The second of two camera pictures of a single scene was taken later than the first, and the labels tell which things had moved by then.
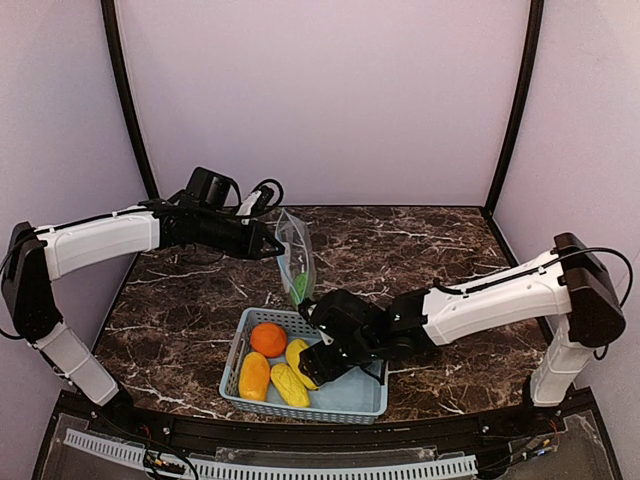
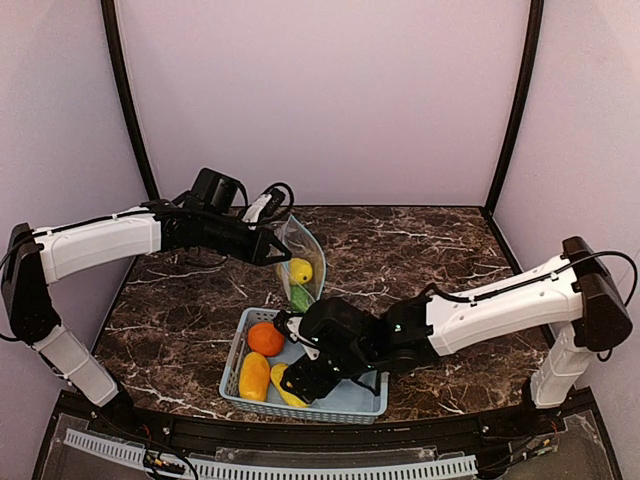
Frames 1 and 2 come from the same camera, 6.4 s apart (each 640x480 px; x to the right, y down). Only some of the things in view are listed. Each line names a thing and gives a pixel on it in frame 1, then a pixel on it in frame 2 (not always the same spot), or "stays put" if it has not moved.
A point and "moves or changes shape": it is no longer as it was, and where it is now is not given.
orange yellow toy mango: [254, 378] stays put
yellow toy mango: [293, 350] -> [301, 271]
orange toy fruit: [269, 339] stays put
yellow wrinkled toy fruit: [289, 387] stays put
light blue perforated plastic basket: [353, 396] stays put
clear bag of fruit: [297, 262] moves or changes shape
